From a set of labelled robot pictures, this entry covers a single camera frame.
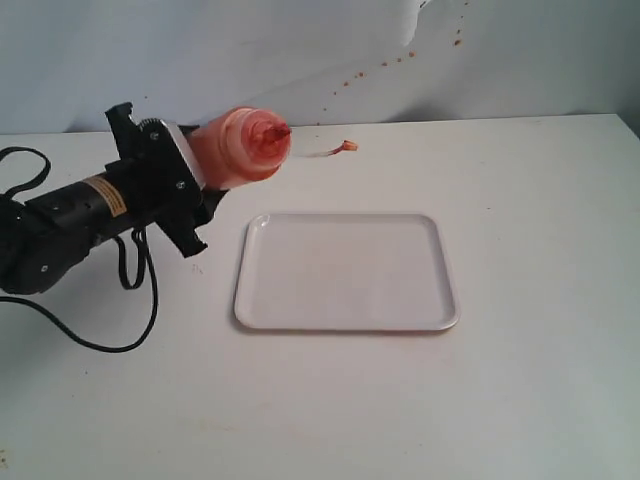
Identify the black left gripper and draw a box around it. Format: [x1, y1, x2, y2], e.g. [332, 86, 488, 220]
[105, 102, 228, 258]

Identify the red sauce squeeze bottle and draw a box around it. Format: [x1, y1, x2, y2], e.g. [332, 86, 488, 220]
[187, 106, 292, 190]

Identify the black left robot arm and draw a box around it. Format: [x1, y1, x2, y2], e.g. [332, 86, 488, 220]
[1, 103, 225, 295]

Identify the white rectangular tray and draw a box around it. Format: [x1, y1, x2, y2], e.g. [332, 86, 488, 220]
[234, 213, 460, 333]

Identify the white backdrop sheet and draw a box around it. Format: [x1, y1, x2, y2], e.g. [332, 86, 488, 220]
[1, 1, 639, 134]

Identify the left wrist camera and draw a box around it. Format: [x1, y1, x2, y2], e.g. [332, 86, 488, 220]
[139, 118, 205, 206]

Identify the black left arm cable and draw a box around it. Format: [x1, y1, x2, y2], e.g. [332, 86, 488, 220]
[0, 146, 159, 354]

